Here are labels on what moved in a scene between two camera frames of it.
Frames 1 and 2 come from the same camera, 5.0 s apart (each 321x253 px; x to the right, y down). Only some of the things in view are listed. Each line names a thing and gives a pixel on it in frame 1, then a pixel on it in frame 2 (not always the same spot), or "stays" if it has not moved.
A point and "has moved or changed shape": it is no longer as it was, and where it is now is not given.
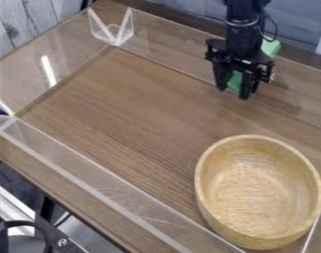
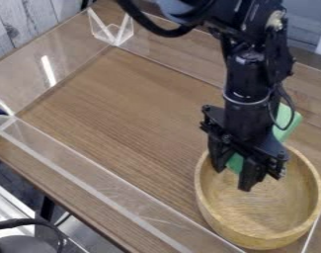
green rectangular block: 269,49 has moved or changed shape
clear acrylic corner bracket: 113,34 stays
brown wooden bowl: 260,192 stays
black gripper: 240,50 -> 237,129
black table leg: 47,209 stays
